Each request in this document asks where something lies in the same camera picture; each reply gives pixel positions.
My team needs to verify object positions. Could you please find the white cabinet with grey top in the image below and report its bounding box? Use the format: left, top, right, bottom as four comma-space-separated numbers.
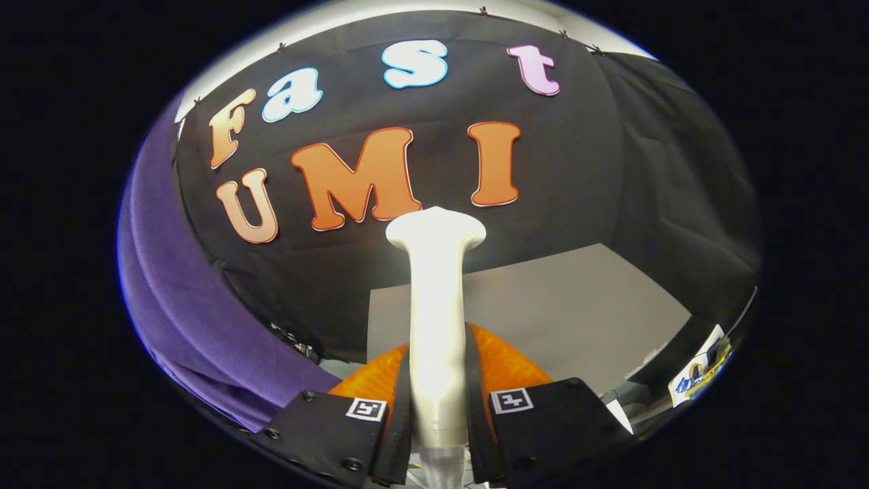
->
367, 243, 692, 398

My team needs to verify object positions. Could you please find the grey steamer hose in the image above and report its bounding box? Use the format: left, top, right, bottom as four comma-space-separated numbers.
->
418, 445, 466, 489

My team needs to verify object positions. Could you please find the white garment steamer head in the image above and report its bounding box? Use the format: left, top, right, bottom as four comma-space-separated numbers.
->
385, 206, 487, 450

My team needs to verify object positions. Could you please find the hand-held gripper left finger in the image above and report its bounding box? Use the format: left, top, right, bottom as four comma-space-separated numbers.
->
248, 343, 413, 488

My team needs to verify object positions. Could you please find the purple corduroy jacket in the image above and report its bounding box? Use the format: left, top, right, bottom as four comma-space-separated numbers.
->
117, 95, 340, 433

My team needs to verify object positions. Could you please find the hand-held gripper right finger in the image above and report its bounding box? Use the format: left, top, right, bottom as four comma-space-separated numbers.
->
464, 323, 635, 489

